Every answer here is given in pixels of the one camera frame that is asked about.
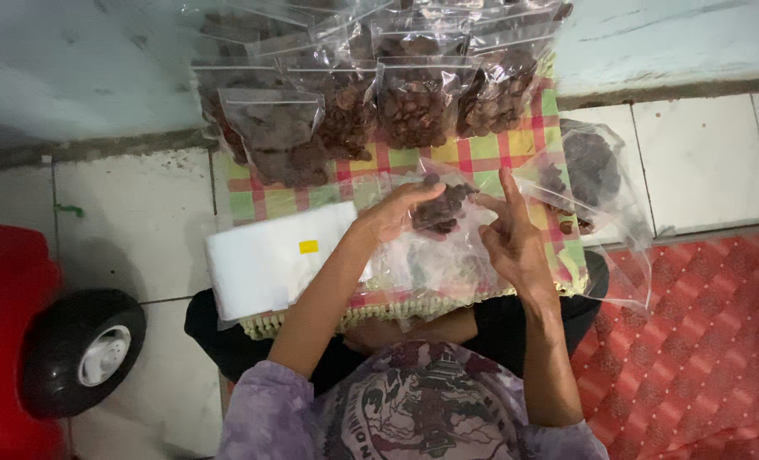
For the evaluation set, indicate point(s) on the person's right hand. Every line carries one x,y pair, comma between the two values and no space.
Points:
521,252

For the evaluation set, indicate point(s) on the person's left hand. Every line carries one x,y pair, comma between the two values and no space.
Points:
386,218

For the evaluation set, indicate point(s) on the clear plastic zip bag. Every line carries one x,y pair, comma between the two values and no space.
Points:
440,268

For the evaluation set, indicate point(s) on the clump of brown snacks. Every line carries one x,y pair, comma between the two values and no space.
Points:
443,204

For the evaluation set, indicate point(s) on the plaid fringed cloth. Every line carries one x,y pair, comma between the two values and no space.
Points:
482,153

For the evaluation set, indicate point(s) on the large clear bag of snacks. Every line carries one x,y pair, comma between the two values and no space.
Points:
587,166

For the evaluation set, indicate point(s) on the pile of filled snack bags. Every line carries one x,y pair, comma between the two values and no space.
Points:
354,108

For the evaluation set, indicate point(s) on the stack of empty white bags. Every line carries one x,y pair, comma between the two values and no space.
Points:
264,262

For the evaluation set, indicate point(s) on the purple printed shirt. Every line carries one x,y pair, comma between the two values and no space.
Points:
418,415

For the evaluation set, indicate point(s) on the red patterned mat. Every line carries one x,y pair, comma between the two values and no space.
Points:
699,345

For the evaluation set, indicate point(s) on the black trousers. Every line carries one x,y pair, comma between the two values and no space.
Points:
232,351

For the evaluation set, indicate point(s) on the green scrap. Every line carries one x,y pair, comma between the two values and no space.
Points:
68,209

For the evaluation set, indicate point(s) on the red toy car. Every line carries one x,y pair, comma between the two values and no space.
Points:
9,332

